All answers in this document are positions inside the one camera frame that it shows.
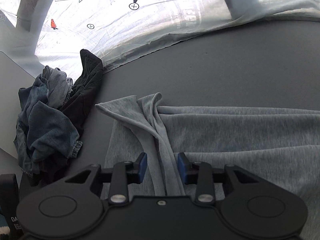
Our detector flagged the grey sweatpants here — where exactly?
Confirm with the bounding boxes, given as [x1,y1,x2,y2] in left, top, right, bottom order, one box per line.
[96,93,319,239]

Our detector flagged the black garment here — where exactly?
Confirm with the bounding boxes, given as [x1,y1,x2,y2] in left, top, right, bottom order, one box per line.
[60,49,104,136]

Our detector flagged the dark blue denim garment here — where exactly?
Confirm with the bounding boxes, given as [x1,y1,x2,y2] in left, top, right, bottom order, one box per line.
[14,66,82,178]

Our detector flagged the white printed curtain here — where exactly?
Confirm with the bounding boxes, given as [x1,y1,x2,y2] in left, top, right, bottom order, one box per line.
[0,0,320,74]

